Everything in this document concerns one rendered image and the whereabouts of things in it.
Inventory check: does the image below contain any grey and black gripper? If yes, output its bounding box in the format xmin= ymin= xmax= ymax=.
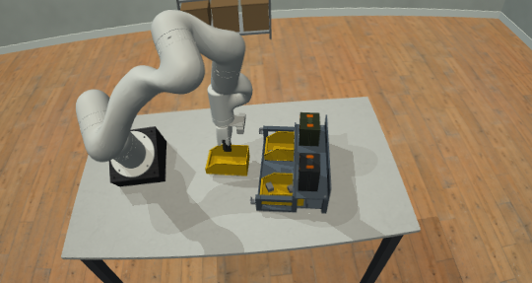
xmin=215 ymin=124 xmax=233 ymax=152

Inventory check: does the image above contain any yellow open-front bin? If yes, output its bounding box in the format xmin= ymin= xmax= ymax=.
xmin=260 ymin=173 xmax=304 ymax=206
xmin=206 ymin=144 xmax=250 ymax=177
xmin=264 ymin=131 xmax=295 ymax=161

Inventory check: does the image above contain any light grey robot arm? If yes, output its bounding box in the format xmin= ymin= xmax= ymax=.
xmin=76 ymin=10 xmax=252 ymax=177

